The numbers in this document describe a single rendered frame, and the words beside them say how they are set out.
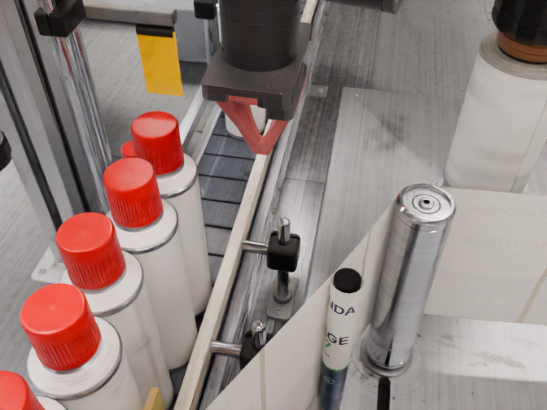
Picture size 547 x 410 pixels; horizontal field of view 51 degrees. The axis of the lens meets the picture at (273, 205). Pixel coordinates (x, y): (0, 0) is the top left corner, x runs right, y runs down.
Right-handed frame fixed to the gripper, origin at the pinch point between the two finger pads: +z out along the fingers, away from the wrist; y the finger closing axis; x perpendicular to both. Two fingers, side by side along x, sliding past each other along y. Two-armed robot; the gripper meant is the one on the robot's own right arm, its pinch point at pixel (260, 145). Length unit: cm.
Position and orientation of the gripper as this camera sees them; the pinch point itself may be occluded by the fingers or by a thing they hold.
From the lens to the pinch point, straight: 49.6
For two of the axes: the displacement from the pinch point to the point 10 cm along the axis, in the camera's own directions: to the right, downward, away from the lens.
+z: -0.1, 7.0, 7.2
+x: -9.8, -1.5, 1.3
